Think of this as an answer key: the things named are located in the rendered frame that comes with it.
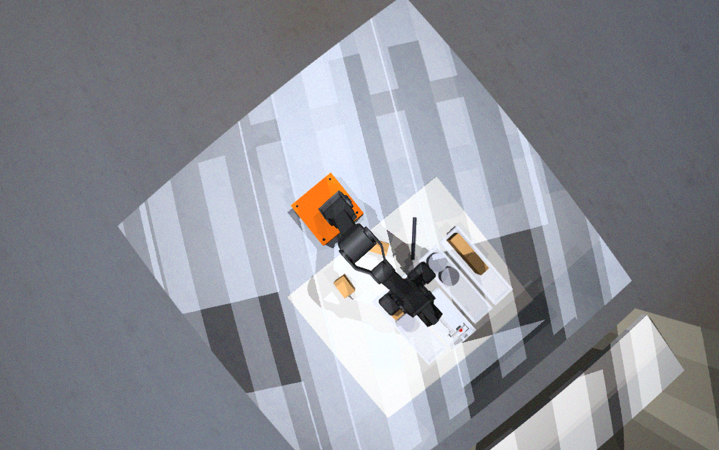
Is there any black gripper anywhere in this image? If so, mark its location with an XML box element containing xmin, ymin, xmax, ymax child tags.
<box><xmin>379</xmin><ymin>262</ymin><xmax>436</xmax><ymax>316</ymax></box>

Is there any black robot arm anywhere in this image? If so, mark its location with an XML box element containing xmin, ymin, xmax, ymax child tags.
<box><xmin>318</xmin><ymin>191</ymin><xmax>443</xmax><ymax>327</ymax></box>

